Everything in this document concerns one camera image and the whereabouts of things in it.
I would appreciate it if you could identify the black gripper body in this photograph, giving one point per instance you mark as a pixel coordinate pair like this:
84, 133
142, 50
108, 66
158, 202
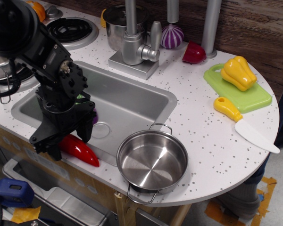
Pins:
56, 122

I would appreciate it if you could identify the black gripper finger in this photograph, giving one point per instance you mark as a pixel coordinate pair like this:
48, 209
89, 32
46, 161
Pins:
54, 152
84, 131

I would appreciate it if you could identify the red toy chili pepper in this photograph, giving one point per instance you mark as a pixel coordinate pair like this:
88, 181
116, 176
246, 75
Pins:
77, 148

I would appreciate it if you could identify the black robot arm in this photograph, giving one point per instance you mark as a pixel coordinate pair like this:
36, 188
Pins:
25, 40

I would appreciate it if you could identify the steel pan on burner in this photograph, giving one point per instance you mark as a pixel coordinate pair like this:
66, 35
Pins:
8, 68

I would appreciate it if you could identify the tall steel pot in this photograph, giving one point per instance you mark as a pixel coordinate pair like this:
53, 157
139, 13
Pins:
115, 18

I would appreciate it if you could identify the yellow toy bell pepper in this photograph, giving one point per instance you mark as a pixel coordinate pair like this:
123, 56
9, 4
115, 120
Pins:
237, 72

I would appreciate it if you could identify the purple toy eggplant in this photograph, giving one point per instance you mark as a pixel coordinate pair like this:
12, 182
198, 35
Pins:
95, 117

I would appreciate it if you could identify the green toy bitter gourd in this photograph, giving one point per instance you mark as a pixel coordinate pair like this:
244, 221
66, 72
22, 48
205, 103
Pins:
80, 99

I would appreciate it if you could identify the grey toy sink basin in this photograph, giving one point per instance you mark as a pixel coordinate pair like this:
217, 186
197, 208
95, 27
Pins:
124, 106

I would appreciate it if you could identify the front toy stove burner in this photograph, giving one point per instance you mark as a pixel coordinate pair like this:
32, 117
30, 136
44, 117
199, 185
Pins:
29, 81

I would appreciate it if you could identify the toy stove burner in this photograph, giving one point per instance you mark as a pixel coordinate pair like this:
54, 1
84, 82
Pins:
73, 32
29, 81

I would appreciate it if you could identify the rear toy stove burner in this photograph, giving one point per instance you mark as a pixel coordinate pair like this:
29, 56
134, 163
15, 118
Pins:
73, 32

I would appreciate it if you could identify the silver toy faucet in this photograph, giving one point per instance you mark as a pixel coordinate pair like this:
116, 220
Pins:
135, 57

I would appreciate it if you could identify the yellow toy corn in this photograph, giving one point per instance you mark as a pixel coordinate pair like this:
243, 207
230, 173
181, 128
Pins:
102, 20

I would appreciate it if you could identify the grey stove knob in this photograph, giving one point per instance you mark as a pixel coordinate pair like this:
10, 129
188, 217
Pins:
52, 13

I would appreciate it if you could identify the orange toy pumpkin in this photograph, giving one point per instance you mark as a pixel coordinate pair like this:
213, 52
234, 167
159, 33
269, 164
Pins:
38, 8

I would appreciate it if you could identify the purple striped toy onion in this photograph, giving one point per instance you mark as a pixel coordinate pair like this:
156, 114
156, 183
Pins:
172, 36

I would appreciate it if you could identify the dark red toy vegetable half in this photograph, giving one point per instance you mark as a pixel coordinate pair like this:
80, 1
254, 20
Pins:
194, 53

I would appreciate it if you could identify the grey faucet spout pipe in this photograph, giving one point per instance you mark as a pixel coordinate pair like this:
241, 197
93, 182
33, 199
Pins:
172, 11

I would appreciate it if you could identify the green toy cutting board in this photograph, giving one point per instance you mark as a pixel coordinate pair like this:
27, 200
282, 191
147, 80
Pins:
245, 101

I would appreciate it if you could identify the steel pot with handles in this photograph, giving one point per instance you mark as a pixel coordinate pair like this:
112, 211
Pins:
152, 162

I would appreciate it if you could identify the yellow handled toy knife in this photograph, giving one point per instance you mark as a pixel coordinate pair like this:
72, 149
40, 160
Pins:
247, 131

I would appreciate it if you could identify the grey vertical post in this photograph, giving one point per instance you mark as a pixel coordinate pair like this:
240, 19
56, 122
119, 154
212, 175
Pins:
210, 27

